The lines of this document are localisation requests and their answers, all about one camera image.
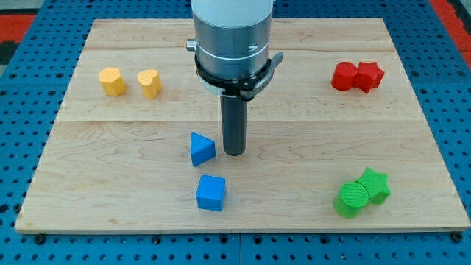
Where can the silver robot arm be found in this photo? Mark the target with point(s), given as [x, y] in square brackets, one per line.
[231, 46]

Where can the wooden board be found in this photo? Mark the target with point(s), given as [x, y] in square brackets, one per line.
[121, 164]

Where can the red star block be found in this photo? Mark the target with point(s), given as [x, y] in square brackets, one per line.
[369, 76]

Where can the green star block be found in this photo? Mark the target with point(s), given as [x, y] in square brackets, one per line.
[376, 185]

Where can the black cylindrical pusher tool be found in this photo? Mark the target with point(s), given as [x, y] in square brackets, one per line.
[234, 125]

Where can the blue triangle block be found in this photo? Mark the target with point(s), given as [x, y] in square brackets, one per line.
[201, 149]

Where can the blue cube block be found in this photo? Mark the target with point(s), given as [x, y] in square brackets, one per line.
[210, 193]

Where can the yellow heart block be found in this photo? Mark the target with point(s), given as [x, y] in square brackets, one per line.
[150, 83]

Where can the red cylinder block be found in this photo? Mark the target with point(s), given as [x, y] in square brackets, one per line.
[344, 75]

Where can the green cylinder block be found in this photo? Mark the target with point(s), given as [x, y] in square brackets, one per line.
[351, 199]

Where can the yellow hexagon block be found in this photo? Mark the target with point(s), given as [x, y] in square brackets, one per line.
[112, 81]

